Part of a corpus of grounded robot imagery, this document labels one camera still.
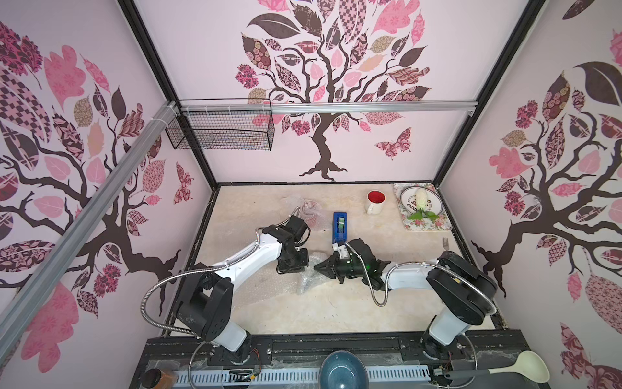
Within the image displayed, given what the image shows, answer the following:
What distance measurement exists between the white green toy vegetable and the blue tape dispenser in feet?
1.03

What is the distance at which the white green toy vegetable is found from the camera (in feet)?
3.48

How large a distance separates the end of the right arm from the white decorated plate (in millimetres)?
472

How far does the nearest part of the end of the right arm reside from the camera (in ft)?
2.24
